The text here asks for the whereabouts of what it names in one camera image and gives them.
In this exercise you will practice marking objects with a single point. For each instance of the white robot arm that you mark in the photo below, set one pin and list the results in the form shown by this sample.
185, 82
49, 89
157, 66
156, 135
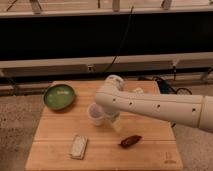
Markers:
190, 110

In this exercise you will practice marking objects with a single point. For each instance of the wooden bamboo board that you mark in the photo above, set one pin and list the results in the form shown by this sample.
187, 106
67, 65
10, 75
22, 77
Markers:
50, 151

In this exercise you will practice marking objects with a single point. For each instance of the brown wrapped snack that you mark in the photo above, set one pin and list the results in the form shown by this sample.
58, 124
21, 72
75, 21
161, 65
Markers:
129, 141

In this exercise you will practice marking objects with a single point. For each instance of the white rectangular sponge block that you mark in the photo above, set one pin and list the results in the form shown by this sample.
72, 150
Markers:
78, 147

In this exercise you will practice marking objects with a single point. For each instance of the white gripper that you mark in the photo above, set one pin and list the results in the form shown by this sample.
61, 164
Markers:
114, 121

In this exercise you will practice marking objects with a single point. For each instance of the green ceramic bowl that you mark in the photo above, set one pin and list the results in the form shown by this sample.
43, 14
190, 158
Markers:
59, 96

